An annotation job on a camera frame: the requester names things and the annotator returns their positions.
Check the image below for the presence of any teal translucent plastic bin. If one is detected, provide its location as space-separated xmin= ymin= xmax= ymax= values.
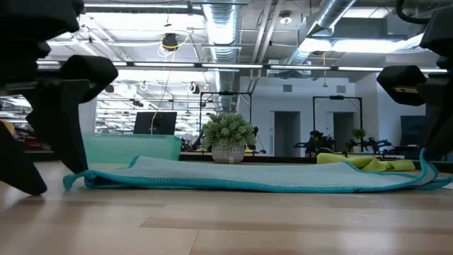
xmin=81 ymin=133 xmax=183 ymax=165

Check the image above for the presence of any black computer monitor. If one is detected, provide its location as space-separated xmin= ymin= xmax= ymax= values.
xmin=132 ymin=111 xmax=178 ymax=136

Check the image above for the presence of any hanging yellow ceiling cable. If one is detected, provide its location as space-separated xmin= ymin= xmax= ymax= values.
xmin=149 ymin=47 xmax=178 ymax=136

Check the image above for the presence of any person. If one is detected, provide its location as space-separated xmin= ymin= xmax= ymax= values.
xmin=304 ymin=130 xmax=336 ymax=155

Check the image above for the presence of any silver spiral ventilation duct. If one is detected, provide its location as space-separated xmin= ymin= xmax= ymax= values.
xmin=285 ymin=0 xmax=357 ymax=67
xmin=202 ymin=0 xmax=242 ymax=113

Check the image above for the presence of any black ceiling cable reel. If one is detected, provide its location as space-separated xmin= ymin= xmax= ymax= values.
xmin=161 ymin=32 xmax=180 ymax=51

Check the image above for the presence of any dark screen cabinet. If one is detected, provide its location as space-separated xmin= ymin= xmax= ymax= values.
xmin=399 ymin=115 xmax=431 ymax=148

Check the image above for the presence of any blue microfiber towel teal edge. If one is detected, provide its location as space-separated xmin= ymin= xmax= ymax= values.
xmin=62 ymin=147 xmax=453 ymax=194

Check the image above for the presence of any black aluminium table frame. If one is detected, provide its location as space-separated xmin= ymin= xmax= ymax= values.
xmin=21 ymin=151 xmax=453 ymax=174

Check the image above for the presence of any artificial plant in grey pot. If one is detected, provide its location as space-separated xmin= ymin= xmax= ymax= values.
xmin=202 ymin=112 xmax=257 ymax=165

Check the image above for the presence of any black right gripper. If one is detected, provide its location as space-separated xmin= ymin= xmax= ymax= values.
xmin=376 ymin=5 xmax=453 ymax=161

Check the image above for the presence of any lime green microfiber towel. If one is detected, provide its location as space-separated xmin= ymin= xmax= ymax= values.
xmin=316 ymin=152 xmax=416 ymax=174

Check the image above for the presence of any black gantry frame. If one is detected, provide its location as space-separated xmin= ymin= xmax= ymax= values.
xmin=312 ymin=94 xmax=363 ymax=140

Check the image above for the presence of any white structural pillar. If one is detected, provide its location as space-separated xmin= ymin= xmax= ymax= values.
xmin=78 ymin=97 xmax=98 ymax=135

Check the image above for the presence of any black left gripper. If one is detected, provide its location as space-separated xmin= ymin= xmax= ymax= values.
xmin=0 ymin=0 xmax=120 ymax=175

